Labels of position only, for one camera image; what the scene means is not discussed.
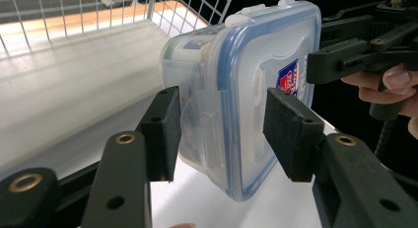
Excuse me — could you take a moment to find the white wire rack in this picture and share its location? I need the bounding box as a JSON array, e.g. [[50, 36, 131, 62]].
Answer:
[[0, 0, 239, 183]]

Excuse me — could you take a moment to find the small clear food container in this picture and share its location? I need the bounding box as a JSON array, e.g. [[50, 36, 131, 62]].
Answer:
[[177, 0, 323, 203]]

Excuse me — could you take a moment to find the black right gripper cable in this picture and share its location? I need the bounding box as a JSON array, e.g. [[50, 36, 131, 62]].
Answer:
[[374, 118, 397, 160]]

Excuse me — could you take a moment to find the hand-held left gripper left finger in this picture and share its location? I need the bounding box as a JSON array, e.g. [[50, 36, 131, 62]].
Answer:
[[135, 85, 182, 184]]

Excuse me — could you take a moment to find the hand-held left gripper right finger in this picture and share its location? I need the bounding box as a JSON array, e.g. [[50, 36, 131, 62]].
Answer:
[[262, 87, 327, 184]]

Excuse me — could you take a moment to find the large clear food container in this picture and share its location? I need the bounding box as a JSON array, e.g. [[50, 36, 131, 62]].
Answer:
[[160, 24, 228, 103]]

